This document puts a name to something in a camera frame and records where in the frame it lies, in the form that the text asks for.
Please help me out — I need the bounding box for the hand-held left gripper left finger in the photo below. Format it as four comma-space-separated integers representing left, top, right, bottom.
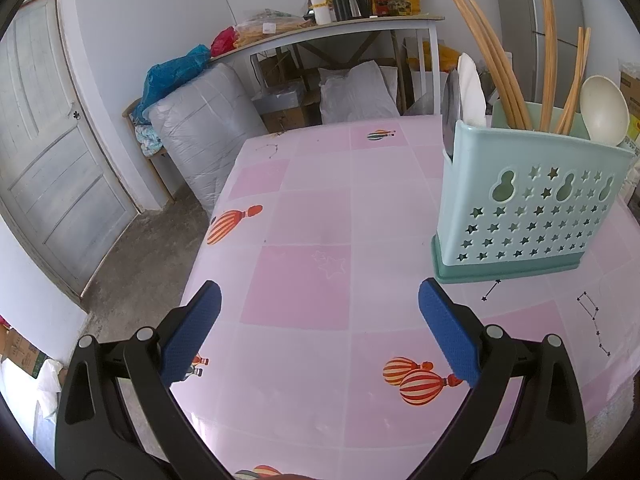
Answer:
54, 280, 223, 480

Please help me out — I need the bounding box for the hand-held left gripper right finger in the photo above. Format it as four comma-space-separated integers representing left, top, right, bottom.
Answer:
418, 276, 589, 480

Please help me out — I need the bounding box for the mint green utensil holder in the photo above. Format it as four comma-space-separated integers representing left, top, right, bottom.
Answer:
431, 100, 636, 285

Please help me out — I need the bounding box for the metal spoon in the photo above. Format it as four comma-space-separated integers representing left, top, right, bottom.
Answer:
440, 70, 463, 161

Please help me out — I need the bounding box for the white rice paddle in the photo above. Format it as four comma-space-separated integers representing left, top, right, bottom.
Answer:
456, 52, 488, 128

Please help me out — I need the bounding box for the white plastic bag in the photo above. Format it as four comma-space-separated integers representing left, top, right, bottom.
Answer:
34, 359, 67, 420

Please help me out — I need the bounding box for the small printed cardboard box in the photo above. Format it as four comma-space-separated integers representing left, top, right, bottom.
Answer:
0, 327, 51, 380

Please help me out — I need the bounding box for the pink balloon print tablecloth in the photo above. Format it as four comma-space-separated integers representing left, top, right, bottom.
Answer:
167, 115, 640, 480

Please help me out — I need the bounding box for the blue floral cloth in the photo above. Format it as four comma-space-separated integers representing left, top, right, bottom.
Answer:
134, 124, 165, 157

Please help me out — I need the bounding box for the grey plastic-wrapped bundle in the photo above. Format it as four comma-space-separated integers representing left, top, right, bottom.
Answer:
147, 62, 271, 217

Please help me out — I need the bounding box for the grey panelled door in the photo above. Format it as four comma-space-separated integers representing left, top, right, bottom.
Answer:
0, 0, 143, 306

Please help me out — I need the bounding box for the cardboard box with grey top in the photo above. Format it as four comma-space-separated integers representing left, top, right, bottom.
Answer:
251, 85, 322, 135

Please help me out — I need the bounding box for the blue plastic bag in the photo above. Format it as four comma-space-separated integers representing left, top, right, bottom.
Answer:
134, 44, 212, 125

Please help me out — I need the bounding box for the white sack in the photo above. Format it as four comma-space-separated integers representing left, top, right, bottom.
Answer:
319, 60, 401, 125

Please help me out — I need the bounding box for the cream round ladle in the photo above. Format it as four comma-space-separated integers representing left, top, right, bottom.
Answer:
579, 75, 631, 147

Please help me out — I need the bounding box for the white and green rice bag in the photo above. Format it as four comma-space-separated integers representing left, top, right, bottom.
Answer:
622, 107, 640, 161

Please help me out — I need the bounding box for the orange bag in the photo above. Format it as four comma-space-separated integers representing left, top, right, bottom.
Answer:
420, 40, 463, 75

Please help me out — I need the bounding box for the red plastic bag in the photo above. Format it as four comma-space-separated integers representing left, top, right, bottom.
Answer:
210, 26, 238, 57

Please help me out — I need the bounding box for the large brown cardboard box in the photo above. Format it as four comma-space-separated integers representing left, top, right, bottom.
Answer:
619, 71, 640, 107

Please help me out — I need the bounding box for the clear bag of yellow food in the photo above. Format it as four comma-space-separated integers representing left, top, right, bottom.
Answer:
234, 9, 313, 48

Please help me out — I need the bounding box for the white-legged wooden side table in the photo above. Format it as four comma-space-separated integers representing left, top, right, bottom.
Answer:
210, 11, 446, 116

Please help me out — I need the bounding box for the white bottle with yellow label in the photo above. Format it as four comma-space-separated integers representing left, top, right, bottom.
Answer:
308, 0, 333, 26

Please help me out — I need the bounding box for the silver refrigerator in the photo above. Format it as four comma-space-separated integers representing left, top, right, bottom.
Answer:
520, 0, 587, 106

